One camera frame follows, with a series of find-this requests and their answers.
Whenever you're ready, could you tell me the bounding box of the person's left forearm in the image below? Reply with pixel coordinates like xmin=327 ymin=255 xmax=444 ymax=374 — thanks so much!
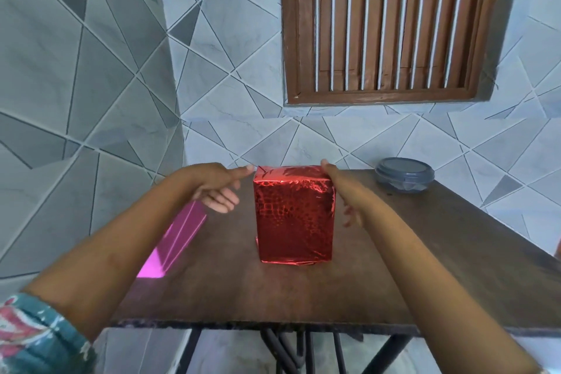
xmin=21 ymin=165 xmax=203 ymax=342

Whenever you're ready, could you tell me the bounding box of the red shiny gift box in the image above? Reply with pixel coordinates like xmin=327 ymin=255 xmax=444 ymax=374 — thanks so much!
xmin=253 ymin=165 xmax=337 ymax=266

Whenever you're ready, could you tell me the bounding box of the person's right forearm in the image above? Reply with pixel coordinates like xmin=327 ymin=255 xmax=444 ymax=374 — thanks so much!
xmin=357 ymin=199 xmax=549 ymax=374

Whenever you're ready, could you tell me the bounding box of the teal floral sleeve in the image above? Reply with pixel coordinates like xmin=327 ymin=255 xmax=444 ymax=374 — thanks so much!
xmin=0 ymin=292 xmax=98 ymax=374

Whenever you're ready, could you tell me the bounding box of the person's right hand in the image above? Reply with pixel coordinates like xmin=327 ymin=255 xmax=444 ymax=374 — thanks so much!
xmin=320 ymin=159 xmax=374 ymax=229

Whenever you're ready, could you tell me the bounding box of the black metal table frame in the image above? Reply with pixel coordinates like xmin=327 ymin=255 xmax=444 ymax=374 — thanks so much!
xmin=174 ymin=327 xmax=413 ymax=374

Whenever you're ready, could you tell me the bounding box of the person's left hand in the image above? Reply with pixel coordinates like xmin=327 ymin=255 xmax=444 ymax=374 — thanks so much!
xmin=188 ymin=163 xmax=255 ymax=215

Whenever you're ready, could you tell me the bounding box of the brown wooden barred window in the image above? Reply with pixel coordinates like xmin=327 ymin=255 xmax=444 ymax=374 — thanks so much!
xmin=280 ymin=0 xmax=510 ymax=106

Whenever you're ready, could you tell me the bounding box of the pink shiny wrapping paper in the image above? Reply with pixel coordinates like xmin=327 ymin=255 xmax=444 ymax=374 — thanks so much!
xmin=136 ymin=200 xmax=208 ymax=279

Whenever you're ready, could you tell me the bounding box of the grey round lidded container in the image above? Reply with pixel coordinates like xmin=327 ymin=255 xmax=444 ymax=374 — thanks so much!
xmin=374 ymin=157 xmax=436 ymax=194

